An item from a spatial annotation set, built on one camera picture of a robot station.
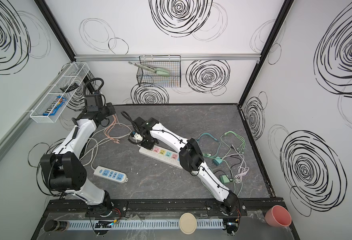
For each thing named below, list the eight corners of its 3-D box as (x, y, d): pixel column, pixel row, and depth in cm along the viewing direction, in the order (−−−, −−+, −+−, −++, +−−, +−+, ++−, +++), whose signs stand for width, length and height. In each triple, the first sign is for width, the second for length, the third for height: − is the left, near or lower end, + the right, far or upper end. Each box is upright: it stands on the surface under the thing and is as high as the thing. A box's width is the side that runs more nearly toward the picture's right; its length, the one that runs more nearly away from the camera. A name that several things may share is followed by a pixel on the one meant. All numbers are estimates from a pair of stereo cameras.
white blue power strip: (94, 175, 86) (91, 174, 84) (100, 166, 90) (97, 164, 87) (125, 184, 83) (124, 183, 81) (130, 174, 87) (129, 172, 84)
